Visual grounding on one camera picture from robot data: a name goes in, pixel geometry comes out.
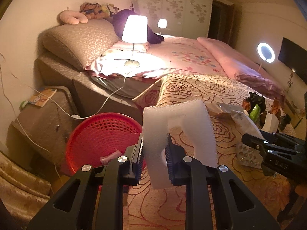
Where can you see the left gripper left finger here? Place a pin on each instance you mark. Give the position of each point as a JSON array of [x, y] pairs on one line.
[[93, 197]]

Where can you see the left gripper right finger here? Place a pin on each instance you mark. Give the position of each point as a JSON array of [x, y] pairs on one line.
[[215, 197]]

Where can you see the green snack wrapper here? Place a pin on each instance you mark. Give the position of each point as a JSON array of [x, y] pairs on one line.
[[255, 113]]

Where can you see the white foam packaging piece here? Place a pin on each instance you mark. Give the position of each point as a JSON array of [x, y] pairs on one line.
[[187, 124]]

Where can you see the silver blister pill pack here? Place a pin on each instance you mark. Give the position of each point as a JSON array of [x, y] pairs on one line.
[[247, 156]]

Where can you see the white paper sheet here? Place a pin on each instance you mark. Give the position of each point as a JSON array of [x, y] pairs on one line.
[[271, 123]]

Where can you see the small black plastic bag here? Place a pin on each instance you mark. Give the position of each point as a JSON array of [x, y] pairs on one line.
[[283, 122]]

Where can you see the pink wrapper in basket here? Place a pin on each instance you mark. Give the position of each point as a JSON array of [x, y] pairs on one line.
[[106, 159]]

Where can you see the rose pattern bedspread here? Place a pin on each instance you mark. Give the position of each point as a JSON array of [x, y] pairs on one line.
[[148, 208]]

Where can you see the clear crumpled plastic wrapper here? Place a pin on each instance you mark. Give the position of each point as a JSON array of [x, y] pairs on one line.
[[237, 114]]

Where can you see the brown crumpled paper bag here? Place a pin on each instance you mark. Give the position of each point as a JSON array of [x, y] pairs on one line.
[[274, 109]]

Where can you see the black crumpled plastic bag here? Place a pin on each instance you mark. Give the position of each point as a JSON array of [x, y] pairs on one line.
[[255, 99]]

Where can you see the red plastic laundry basket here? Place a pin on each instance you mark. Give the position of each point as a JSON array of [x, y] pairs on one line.
[[100, 136]]

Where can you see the folded pink duvet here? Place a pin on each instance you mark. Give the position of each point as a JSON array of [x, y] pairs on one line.
[[242, 69]]

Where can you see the brown bedside cabinet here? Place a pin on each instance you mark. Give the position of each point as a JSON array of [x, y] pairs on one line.
[[47, 129]]

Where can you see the colourful children's book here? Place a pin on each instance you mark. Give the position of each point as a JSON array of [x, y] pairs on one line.
[[42, 97]]

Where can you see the pink floral bed sheet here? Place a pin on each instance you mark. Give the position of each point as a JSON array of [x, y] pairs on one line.
[[175, 55]]

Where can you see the brown padded headboard cushion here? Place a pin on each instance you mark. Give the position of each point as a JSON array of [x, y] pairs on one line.
[[80, 45]]

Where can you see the floral sliding wardrobe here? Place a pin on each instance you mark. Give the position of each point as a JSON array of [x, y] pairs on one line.
[[186, 18]]

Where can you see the lit white table lamp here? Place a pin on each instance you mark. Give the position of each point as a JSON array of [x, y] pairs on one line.
[[135, 32]]

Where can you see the small far bedside lamp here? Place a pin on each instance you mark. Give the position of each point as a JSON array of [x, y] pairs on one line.
[[162, 24]]

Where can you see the dark purple clothing heap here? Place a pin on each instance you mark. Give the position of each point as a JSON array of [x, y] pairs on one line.
[[119, 21]]

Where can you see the pink plush neck pillow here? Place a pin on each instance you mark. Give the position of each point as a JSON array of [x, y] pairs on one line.
[[73, 18]]

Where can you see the brown plush toy pile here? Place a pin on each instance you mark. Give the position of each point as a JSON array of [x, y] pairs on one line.
[[98, 11]]

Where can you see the wall mounted black television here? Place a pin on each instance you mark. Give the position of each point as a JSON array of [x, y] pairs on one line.
[[294, 57]]

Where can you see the white ring light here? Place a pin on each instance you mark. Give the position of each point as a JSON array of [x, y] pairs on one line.
[[265, 53]]

